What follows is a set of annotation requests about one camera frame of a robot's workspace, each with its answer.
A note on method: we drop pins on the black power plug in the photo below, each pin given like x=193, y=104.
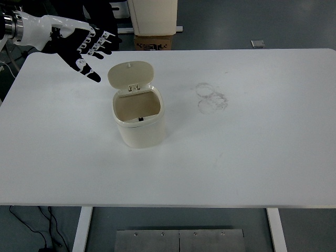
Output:
x=44, y=249

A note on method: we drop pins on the white frame bracket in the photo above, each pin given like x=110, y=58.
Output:
x=119, y=10

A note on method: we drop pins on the brown cardboard box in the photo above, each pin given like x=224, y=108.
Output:
x=153, y=43

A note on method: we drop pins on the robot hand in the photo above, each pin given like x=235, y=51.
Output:
x=36, y=29

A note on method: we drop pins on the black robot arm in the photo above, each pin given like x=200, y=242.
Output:
x=10, y=26

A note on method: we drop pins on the white table leg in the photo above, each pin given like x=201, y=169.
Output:
x=277, y=231
x=82, y=231

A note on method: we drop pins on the cream white small trash bin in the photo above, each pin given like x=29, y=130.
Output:
x=141, y=131

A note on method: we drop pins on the white table foot bar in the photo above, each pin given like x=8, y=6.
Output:
x=126, y=30

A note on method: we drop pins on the person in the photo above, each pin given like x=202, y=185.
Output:
x=102, y=13

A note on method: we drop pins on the small grey floor plate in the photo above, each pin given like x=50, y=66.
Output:
x=257, y=43

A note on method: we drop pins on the cream white cabinet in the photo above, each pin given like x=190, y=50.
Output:
x=155, y=18

